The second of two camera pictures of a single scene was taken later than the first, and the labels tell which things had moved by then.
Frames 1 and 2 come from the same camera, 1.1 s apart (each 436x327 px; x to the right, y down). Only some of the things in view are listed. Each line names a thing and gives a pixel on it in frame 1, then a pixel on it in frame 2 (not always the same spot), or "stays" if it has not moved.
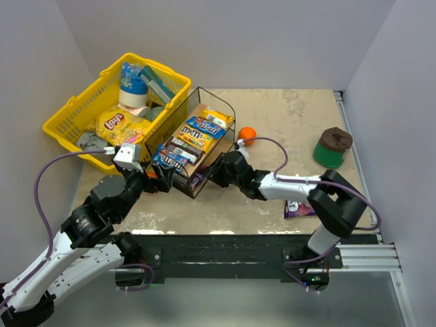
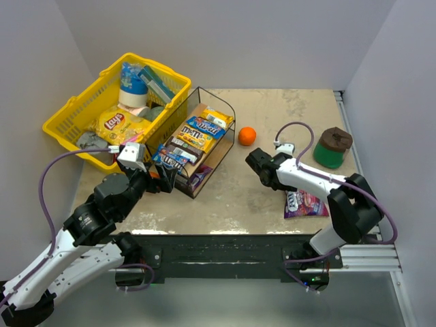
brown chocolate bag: x=184 y=150 stays
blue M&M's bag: x=161 y=156 stays
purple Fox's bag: x=298 y=208 stays
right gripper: x=218 y=169 to x=260 y=163
